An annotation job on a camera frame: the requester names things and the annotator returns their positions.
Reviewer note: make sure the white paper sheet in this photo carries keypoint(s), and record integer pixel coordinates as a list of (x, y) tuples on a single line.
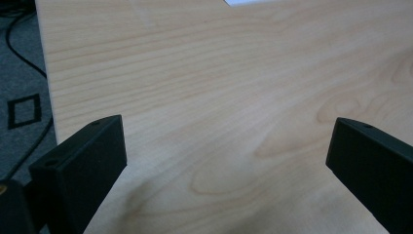
[(242, 2)]

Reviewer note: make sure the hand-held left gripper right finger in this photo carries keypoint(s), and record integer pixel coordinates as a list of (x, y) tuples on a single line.
[(373, 162)]

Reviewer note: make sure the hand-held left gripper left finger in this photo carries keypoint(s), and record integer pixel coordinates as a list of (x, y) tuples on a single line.
[(81, 169)]

